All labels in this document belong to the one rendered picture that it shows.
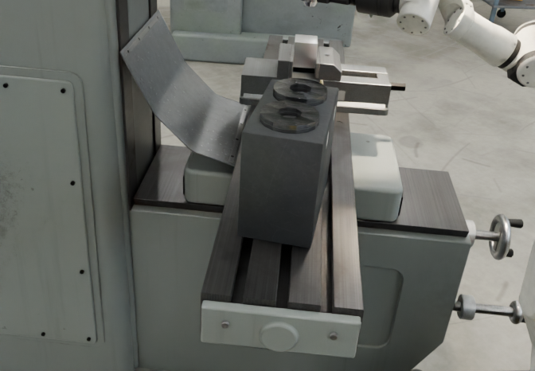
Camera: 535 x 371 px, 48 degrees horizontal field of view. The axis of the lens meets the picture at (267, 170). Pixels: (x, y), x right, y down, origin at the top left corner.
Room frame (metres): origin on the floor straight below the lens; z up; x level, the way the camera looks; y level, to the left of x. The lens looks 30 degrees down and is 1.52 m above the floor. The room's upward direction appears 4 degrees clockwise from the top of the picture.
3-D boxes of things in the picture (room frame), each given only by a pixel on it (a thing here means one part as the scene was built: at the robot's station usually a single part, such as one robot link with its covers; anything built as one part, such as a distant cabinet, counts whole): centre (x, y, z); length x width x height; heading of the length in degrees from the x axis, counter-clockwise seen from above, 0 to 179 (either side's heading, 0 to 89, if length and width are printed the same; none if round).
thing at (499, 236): (1.27, -0.56, 0.65); 0.16 x 0.12 x 0.12; 87
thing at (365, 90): (1.37, -0.10, 1.00); 0.35 x 0.15 x 0.11; 89
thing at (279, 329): (1.23, -0.06, 0.91); 1.24 x 0.23 x 0.08; 177
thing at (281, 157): (0.88, -0.04, 1.05); 0.22 x 0.12 x 0.20; 170
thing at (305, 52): (1.37, -0.07, 1.06); 0.06 x 0.05 x 0.06; 179
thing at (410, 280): (1.29, -0.09, 0.45); 0.80 x 0.30 x 0.60; 87
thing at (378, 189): (1.29, -0.06, 0.81); 0.50 x 0.35 x 0.12; 87
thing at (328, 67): (1.36, -0.12, 1.04); 0.12 x 0.06 x 0.04; 179
